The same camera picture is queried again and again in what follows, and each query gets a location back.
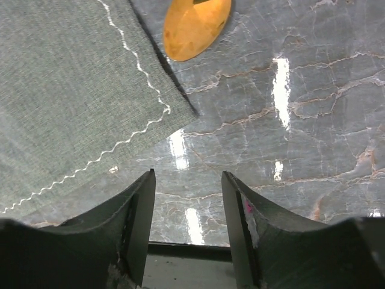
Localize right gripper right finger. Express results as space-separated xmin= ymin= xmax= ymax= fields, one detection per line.
xmin=221 ymin=172 xmax=384 ymax=288

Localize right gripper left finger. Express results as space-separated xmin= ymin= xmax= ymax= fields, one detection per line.
xmin=1 ymin=170 xmax=156 ymax=288

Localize grey cloth napkin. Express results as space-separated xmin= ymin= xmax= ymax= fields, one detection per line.
xmin=1 ymin=1 xmax=195 ymax=219

